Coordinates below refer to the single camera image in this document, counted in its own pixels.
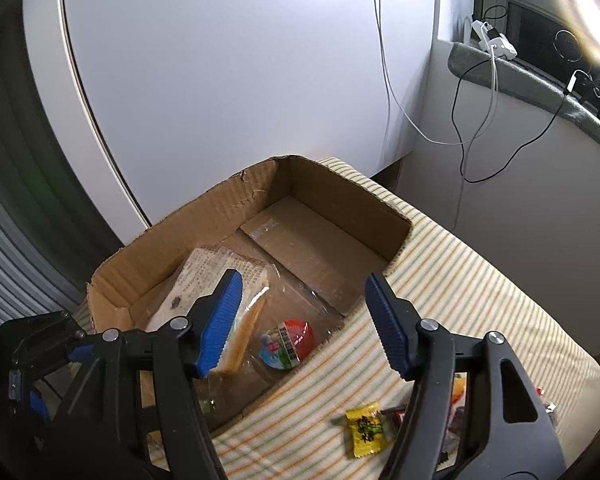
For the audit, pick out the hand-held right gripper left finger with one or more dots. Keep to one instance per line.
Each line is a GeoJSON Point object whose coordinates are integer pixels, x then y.
{"type": "Point", "coordinates": [219, 327]}

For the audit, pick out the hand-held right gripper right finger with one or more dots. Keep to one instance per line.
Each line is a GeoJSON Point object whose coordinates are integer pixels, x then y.
{"type": "Point", "coordinates": [387, 330]}

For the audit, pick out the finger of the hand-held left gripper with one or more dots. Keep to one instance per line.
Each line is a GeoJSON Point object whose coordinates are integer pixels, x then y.
{"type": "Point", "coordinates": [80, 353]}
{"type": "Point", "coordinates": [38, 406]}

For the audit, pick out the clear red-edged dried fruit packet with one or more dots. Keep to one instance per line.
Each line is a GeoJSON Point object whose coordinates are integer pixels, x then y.
{"type": "Point", "coordinates": [395, 414]}

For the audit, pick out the yellow candy packet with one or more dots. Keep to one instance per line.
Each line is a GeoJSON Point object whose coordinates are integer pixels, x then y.
{"type": "Point", "coordinates": [367, 427]}

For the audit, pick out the cardboard box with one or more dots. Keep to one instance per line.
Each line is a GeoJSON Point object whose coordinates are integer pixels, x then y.
{"type": "Point", "coordinates": [330, 200]}

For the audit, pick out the orange stick snack packet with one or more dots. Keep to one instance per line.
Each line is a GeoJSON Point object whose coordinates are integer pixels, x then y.
{"type": "Point", "coordinates": [245, 332]}

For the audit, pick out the text-printed snack packet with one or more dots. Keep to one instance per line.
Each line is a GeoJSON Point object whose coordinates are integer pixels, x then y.
{"type": "Point", "coordinates": [205, 270]}

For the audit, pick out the round jelly cup red lid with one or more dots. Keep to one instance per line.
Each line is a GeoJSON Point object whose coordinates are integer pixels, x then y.
{"type": "Point", "coordinates": [292, 342]}

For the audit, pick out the clear plastic bag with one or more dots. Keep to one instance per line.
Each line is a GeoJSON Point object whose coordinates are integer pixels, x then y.
{"type": "Point", "coordinates": [300, 300]}

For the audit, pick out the grey ribbed panel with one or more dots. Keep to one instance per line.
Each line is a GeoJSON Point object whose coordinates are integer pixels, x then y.
{"type": "Point", "coordinates": [10, 260]}

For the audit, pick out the red white candy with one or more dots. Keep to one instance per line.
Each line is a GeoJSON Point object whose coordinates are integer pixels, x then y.
{"type": "Point", "coordinates": [547, 405]}

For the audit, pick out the white wardrobe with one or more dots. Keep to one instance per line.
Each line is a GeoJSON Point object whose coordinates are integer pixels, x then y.
{"type": "Point", "coordinates": [230, 85]}

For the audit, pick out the white charger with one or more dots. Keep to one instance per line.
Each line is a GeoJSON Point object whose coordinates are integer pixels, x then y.
{"type": "Point", "coordinates": [500, 45]}

